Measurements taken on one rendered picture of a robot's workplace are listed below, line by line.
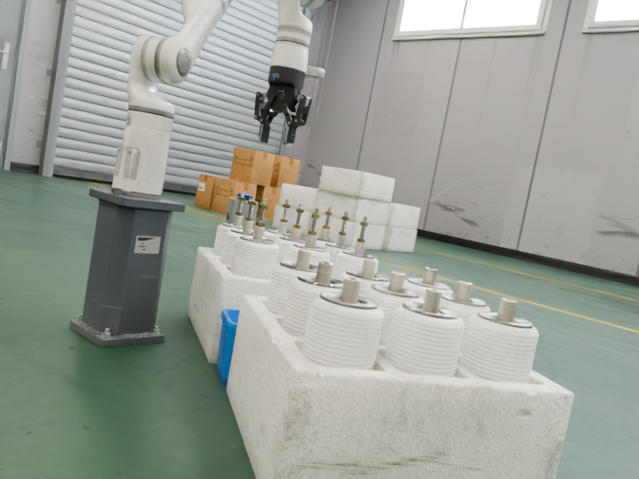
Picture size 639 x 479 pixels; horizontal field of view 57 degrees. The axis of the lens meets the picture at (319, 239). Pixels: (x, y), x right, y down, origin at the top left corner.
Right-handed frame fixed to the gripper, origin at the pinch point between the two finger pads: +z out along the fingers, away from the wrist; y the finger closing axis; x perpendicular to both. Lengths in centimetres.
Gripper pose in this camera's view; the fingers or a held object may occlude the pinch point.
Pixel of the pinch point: (276, 138)
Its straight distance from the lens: 125.8
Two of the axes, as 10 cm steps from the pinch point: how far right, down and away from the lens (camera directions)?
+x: 6.0, 0.3, 8.0
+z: -1.8, 9.8, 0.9
